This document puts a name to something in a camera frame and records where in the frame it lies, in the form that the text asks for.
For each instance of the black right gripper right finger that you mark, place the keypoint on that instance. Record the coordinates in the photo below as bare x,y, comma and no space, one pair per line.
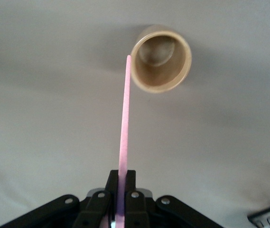
136,209

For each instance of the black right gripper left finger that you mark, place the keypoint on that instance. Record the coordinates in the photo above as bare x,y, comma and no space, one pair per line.
96,209

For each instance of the pink chopstick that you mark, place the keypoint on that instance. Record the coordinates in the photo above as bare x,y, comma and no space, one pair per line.
125,118

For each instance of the brown wooden cup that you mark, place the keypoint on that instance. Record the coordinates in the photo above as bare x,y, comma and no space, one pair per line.
172,78

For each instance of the grey device at corner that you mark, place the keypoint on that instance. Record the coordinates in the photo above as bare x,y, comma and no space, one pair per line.
253,217

